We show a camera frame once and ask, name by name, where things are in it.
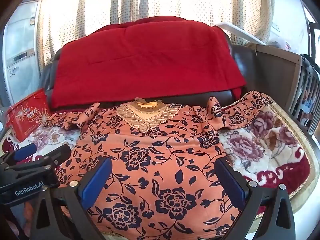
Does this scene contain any red gift box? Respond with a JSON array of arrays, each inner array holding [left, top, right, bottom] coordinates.
[[6, 88, 52, 142]]

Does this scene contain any wooden crib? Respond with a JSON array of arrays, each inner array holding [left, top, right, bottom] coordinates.
[[246, 42, 320, 136]]

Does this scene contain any floral plush blanket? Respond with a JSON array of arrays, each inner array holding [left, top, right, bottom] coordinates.
[[0, 97, 316, 240]]

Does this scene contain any red quilted blanket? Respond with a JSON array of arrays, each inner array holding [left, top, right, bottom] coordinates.
[[47, 16, 248, 110]]

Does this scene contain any dark brown leather sofa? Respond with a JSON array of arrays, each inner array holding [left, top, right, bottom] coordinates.
[[40, 30, 258, 107]]

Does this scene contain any white board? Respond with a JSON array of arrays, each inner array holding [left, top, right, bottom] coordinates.
[[214, 22, 267, 46]]

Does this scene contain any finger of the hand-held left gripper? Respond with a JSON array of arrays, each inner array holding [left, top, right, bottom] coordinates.
[[5, 144, 72, 174], [0, 143, 37, 167]]

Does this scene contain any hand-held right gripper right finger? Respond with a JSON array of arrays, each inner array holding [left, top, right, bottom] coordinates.
[[214, 158, 297, 240]]

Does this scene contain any white plastic bag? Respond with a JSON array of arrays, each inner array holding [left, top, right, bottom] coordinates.
[[269, 39, 292, 51]]

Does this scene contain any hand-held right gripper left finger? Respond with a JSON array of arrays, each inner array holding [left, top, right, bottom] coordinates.
[[30, 157, 113, 240]]

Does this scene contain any grey refrigerator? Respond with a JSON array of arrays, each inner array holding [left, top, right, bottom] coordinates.
[[2, 0, 42, 107]]

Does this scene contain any orange floral pillow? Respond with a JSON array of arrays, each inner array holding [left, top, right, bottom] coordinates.
[[46, 91, 273, 240]]

